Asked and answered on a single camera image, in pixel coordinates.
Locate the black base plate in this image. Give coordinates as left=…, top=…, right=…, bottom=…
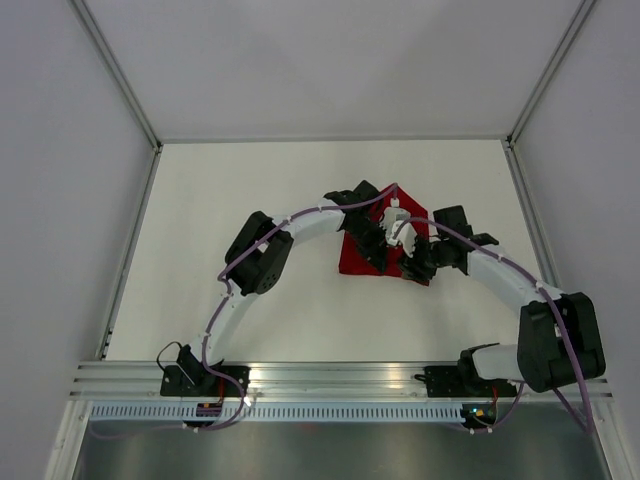
left=160, top=364, right=251, bottom=398
left=413, top=365, right=517, bottom=399

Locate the right aluminium frame post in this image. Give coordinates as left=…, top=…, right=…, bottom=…
left=505, top=0, right=599, bottom=149

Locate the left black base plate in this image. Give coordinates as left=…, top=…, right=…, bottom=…
left=160, top=364, right=251, bottom=398

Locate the aluminium frame post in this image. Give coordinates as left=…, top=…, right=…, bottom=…
left=67, top=0, right=162, bottom=150
left=505, top=0, right=599, bottom=149

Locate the left aluminium frame post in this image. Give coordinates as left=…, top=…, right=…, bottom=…
left=67, top=0, right=162, bottom=150

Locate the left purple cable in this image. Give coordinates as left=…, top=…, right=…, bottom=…
left=89, top=182, right=401, bottom=441

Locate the white slotted cable duct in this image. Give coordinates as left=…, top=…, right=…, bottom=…
left=90, top=401, right=464, bottom=423

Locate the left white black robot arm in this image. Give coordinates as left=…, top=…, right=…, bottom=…
left=160, top=180, right=397, bottom=397

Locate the purple cable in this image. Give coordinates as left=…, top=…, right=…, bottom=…
left=89, top=182, right=401, bottom=441
left=392, top=215, right=596, bottom=436

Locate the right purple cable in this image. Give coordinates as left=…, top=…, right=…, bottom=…
left=392, top=215, right=596, bottom=436

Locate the red cloth napkin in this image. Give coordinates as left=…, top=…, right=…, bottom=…
left=338, top=185, right=429, bottom=285

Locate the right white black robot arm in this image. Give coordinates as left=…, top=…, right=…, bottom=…
left=387, top=206, right=606, bottom=395

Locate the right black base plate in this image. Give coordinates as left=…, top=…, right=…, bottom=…
left=413, top=365, right=517, bottom=399

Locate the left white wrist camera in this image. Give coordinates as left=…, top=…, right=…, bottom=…
left=380, top=198, right=410, bottom=246

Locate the aluminium mounting rail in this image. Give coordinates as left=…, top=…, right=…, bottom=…
left=69, top=362, right=614, bottom=401

